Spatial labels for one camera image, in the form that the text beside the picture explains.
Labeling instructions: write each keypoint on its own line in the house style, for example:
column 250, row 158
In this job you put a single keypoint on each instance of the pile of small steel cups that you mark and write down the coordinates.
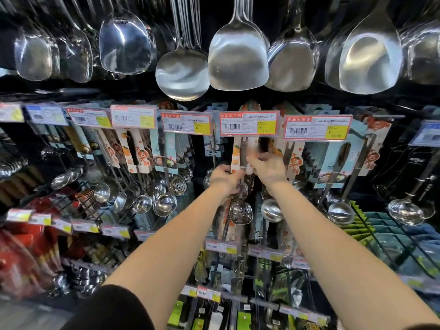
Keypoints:
column 77, row 278

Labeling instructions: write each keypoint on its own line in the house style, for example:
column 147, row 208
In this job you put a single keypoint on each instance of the small steel ladle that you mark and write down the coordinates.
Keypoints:
column 271, row 210

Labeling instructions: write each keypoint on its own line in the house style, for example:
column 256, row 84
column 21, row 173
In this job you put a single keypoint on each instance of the stack of teal cloths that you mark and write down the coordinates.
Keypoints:
column 405, row 243

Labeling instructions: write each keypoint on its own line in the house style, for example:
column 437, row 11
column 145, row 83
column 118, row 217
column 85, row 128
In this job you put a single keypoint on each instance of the black sleeve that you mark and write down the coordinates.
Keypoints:
column 424, row 327
column 106, row 311

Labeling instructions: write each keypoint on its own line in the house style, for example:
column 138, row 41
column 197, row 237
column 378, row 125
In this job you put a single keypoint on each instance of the person's left fingers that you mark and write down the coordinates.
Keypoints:
column 237, row 174

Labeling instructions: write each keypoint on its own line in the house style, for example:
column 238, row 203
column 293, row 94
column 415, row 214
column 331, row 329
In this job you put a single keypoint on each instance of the person's right forearm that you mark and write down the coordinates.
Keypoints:
column 330, row 250

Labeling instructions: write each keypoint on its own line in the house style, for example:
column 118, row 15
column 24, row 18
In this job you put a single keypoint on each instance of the round steel serving spoon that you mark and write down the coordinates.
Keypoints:
column 182, row 73

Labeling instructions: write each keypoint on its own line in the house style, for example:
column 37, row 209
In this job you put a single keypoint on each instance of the row of hanging steel turners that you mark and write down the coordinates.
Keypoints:
column 237, row 58

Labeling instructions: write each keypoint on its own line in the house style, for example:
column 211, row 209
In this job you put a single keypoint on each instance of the carded steel slotted spoon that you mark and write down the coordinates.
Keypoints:
column 240, row 213

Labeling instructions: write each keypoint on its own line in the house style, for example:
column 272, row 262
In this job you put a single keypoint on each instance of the person's right fingers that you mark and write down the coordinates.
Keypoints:
column 256, row 159

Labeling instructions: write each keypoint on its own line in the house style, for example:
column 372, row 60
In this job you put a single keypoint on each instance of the row of carded steel ladles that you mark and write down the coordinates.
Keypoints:
column 137, row 168

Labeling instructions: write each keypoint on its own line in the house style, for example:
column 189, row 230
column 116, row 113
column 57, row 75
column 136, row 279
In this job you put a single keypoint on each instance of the person's left forearm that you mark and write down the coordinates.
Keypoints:
column 178, row 247

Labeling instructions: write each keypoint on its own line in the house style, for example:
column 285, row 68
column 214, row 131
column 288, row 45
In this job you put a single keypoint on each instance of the black left sleeve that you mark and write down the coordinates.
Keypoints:
column 106, row 311

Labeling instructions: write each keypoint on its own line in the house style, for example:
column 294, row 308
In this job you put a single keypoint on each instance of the row of small price tags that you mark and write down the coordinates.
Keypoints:
column 82, row 226
column 240, row 249

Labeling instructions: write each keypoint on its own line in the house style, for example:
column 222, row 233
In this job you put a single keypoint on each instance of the row of large price tags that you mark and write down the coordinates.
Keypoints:
column 249, row 123

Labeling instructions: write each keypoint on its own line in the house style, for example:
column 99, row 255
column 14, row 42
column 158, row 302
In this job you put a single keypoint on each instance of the row of packaged kitchen tools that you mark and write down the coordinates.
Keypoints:
column 261, row 285

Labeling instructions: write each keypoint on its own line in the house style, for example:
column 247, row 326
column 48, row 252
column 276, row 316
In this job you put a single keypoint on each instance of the green striped cloth stack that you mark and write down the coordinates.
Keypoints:
column 355, row 225

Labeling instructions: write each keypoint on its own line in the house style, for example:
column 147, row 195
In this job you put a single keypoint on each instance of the person's left hand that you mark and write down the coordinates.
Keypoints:
column 223, row 182

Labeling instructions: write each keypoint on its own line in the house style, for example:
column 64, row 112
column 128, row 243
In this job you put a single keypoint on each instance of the black right sleeve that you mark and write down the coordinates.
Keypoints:
column 424, row 327

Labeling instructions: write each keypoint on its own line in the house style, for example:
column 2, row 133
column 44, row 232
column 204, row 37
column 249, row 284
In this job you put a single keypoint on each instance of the pile of red packets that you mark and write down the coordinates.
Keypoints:
column 24, row 250

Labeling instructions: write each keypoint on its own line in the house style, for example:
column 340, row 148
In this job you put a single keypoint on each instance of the person's right hand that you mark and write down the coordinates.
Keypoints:
column 273, row 171

